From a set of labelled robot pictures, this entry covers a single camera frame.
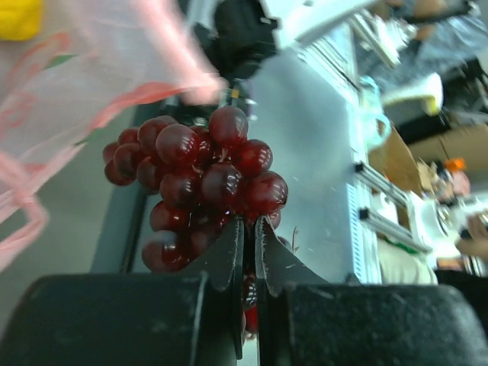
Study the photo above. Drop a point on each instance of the dark red grape bunch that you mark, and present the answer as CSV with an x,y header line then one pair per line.
x,y
204,175

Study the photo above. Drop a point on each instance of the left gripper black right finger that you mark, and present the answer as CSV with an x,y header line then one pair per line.
x,y
305,320

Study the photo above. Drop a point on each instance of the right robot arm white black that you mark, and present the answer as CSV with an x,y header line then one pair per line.
x,y
238,36

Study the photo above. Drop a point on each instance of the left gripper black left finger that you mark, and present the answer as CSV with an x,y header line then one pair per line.
x,y
192,317

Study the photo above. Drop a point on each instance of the pink plastic bag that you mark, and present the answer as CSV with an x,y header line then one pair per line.
x,y
90,61

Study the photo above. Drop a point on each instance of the grey slotted cable duct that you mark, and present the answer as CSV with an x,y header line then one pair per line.
x,y
357,274

